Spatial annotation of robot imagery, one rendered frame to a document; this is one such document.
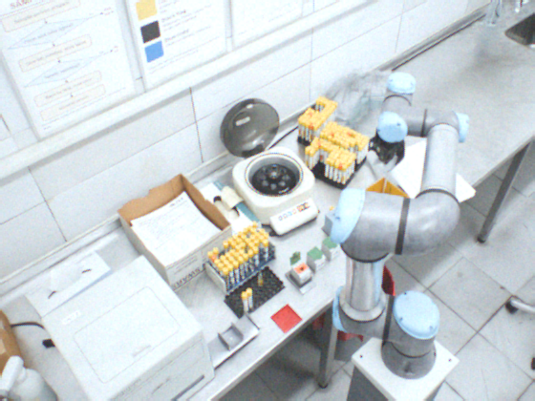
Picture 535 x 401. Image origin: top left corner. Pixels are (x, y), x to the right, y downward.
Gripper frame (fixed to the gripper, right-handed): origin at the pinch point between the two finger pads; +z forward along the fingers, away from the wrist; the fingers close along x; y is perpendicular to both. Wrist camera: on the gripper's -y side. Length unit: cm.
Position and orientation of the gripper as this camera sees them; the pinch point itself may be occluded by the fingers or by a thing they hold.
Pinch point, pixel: (388, 166)
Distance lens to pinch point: 170.7
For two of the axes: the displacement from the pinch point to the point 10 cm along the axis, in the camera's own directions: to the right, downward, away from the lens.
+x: 6.5, 5.7, -5.0
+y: -7.6, 4.7, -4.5
